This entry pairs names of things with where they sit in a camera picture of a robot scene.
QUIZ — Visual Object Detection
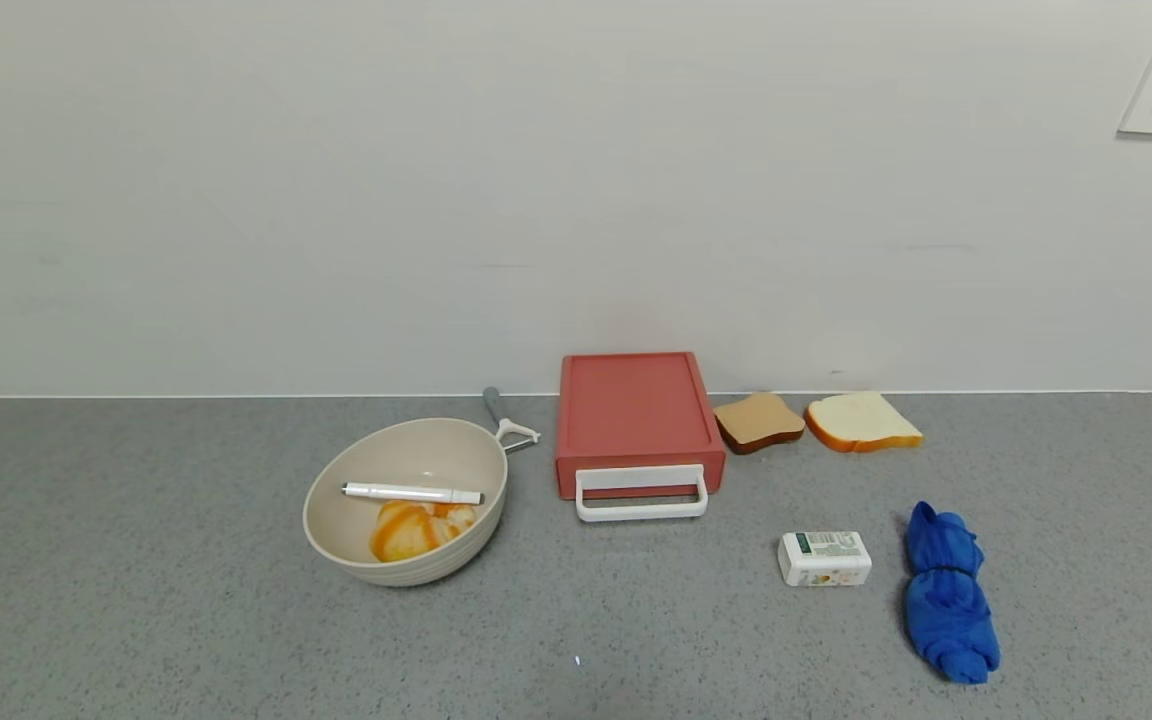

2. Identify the red drawer with white handle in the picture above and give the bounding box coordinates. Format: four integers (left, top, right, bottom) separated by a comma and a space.
555, 456, 727, 523

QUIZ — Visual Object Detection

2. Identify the red drawer case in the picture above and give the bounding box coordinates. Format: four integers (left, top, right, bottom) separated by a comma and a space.
554, 352, 727, 466

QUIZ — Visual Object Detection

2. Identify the brown toast slice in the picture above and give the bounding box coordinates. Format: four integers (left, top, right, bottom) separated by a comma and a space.
714, 392, 807, 456

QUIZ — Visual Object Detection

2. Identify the beige ribbed bowl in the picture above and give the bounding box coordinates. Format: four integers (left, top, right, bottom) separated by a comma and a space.
302, 417, 509, 588

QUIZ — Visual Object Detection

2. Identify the white marker pen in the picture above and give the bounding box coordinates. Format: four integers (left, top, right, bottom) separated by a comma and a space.
341, 482, 485, 506

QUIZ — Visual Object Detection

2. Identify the orange striped croissant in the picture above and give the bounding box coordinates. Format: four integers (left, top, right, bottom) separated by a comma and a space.
369, 499, 478, 563

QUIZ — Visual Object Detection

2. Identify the white bread slice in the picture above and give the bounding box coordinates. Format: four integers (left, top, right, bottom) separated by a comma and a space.
804, 391, 925, 454

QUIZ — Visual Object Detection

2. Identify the small white printed box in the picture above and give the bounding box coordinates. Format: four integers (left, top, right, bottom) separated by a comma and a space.
778, 531, 873, 588

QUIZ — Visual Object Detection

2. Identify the blue cloth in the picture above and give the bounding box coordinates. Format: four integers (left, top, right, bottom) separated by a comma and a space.
903, 501, 1001, 686

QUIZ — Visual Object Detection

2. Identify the grey handled peeler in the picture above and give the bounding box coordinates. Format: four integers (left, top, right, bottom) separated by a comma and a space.
482, 386, 542, 453

